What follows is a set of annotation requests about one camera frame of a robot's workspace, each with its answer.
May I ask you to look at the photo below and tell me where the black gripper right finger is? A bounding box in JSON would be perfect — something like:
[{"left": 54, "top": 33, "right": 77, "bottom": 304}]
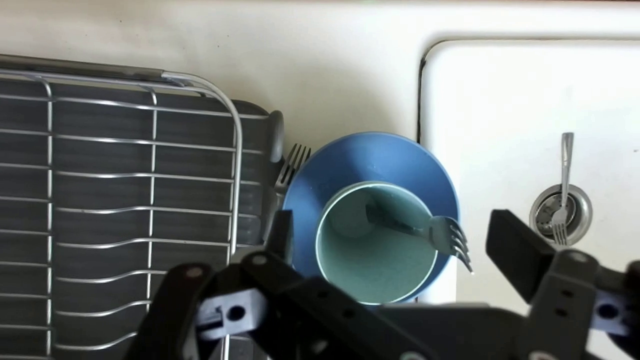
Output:
[{"left": 486, "top": 209, "right": 640, "bottom": 360}]

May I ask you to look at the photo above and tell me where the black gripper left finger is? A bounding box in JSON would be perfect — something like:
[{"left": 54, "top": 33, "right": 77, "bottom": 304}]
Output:
[{"left": 122, "top": 209, "right": 436, "bottom": 360}]

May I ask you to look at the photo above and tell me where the light teal cup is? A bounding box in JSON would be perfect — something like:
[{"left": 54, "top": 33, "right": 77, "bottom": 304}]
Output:
[{"left": 314, "top": 181, "right": 442, "bottom": 309}]

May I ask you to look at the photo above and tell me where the grey metal fork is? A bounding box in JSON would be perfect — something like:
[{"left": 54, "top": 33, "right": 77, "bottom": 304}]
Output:
[{"left": 363, "top": 203, "right": 477, "bottom": 274}]

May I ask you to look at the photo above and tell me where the blue bowl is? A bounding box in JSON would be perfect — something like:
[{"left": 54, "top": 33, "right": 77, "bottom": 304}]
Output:
[{"left": 282, "top": 130, "right": 462, "bottom": 306}]

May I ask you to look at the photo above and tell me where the metal sink drain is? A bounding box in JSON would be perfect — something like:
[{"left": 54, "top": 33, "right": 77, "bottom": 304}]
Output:
[{"left": 529, "top": 185, "right": 595, "bottom": 247}]

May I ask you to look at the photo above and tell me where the white ceramic sink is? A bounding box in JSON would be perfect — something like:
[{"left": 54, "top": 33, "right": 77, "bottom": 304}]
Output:
[{"left": 418, "top": 36, "right": 640, "bottom": 360}]

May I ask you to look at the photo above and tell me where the metal wire dish rack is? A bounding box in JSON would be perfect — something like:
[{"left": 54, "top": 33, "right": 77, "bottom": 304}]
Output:
[{"left": 0, "top": 66, "right": 247, "bottom": 360}]

